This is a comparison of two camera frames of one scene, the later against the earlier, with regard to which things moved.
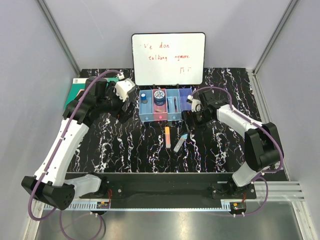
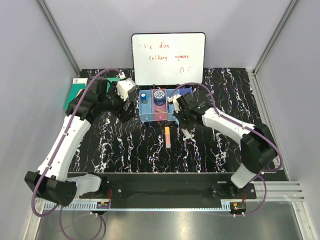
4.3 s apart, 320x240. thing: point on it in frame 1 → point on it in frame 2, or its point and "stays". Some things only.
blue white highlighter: (180, 142) → (186, 134)
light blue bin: (173, 105) stays
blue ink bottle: (159, 98) stays
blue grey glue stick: (143, 98) stays
